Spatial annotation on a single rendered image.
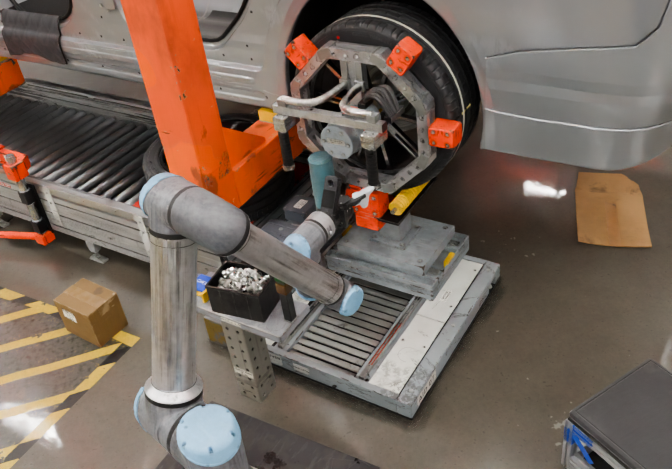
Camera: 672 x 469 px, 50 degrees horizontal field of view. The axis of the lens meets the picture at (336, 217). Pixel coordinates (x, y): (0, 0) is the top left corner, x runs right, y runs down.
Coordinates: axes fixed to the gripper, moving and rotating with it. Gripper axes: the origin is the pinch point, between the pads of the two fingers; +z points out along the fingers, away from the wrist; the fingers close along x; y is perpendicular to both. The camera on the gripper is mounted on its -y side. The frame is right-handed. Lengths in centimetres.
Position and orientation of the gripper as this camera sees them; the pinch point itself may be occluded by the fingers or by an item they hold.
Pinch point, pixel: (356, 182)
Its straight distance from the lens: 226.3
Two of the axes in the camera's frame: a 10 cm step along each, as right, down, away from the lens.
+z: 5.2, -5.4, 6.6
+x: 8.5, 2.2, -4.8
